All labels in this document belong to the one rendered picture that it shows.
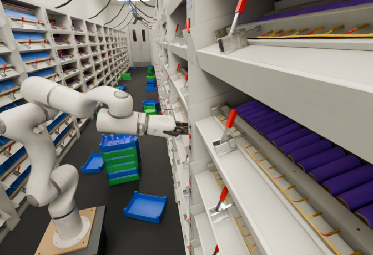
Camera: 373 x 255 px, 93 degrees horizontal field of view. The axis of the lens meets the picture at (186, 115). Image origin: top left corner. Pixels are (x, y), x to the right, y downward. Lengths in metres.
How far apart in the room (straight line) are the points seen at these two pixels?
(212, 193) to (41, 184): 0.81
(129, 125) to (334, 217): 0.55
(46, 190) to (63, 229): 0.30
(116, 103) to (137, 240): 1.21
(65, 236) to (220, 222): 1.03
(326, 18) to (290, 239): 0.24
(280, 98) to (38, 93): 0.77
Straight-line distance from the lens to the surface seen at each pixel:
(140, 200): 1.83
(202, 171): 0.61
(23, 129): 0.95
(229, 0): 0.49
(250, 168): 0.33
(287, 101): 0.18
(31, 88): 0.85
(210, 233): 0.70
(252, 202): 0.29
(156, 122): 0.63
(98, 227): 1.40
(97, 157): 2.51
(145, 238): 1.61
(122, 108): 0.59
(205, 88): 0.48
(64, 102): 0.75
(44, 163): 1.06
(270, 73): 0.19
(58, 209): 1.23
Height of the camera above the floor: 1.34
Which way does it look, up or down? 23 degrees down
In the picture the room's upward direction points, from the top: 1 degrees counter-clockwise
